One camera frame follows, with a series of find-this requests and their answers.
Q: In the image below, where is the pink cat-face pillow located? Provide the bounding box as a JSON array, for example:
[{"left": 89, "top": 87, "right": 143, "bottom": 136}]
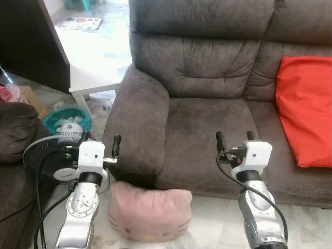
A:
[{"left": 107, "top": 181, "right": 193, "bottom": 242}]

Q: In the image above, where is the grey-brown fabric sofa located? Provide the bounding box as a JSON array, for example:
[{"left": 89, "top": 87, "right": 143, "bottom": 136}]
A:
[{"left": 102, "top": 0, "right": 332, "bottom": 209}]

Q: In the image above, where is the black floor fan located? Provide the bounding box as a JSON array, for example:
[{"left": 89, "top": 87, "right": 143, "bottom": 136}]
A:
[{"left": 22, "top": 122, "right": 90, "bottom": 183}]

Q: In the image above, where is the red pillow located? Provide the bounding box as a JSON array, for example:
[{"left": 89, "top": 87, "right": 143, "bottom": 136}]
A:
[{"left": 275, "top": 56, "right": 332, "bottom": 169}]

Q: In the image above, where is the colourful floor mat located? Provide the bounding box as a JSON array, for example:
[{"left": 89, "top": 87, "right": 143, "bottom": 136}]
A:
[{"left": 58, "top": 17, "right": 103, "bottom": 31}]

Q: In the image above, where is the teal plastic basket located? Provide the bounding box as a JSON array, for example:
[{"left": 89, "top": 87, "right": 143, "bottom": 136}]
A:
[{"left": 42, "top": 106, "right": 93, "bottom": 136}]

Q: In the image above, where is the white table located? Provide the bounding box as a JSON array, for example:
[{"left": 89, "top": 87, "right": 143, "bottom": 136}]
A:
[{"left": 68, "top": 61, "right": 133, "bottom": 113}]

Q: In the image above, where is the cardboard box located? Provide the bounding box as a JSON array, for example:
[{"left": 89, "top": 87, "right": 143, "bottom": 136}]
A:
[{"left": 18, "top": 85, "right": 48, "bottom": 120}]

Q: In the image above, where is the dark brown armchair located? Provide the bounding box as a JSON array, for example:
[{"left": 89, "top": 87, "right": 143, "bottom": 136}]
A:
[{"left": 0, "top": 102, "right": 53, "bottom": 225}]

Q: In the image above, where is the pink red plastic bag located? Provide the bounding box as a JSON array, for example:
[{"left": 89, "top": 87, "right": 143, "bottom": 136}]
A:
[{"left": 0, "top": 85, "right": 22, "bottom": 104}]

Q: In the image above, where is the dark wooden door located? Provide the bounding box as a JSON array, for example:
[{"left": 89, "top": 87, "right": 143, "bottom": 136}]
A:
[{"left": 0, "top": 0, "right": 71, "bottom": 94}]

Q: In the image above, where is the teal plastic stool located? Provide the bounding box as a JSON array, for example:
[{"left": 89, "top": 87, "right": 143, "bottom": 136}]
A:
[{"left": 78, "top": 0, "right": 102, "bottom": 11}]

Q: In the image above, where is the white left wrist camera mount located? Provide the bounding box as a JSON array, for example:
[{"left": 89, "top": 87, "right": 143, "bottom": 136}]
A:
[{"left": 76, "top": 141, "right": 108, "bottom": 182}]

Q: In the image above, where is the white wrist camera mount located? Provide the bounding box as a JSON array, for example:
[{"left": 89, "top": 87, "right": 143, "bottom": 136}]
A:
[
  {"left": 232, "top": 141, "right": 273, "bottom": 175},
  {"left": 76, "top": 141, "right": 108, "bottom": 182}
]

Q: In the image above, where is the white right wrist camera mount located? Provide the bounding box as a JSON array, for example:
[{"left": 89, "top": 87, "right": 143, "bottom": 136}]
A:
[{"left": 232, "top": 141, "right": 273, "bottom": 175}]

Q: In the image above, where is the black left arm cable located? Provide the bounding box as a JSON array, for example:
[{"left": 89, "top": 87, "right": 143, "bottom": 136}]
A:
[{"left": 33, "top": 149, "right": 78, "bottom": 249}]

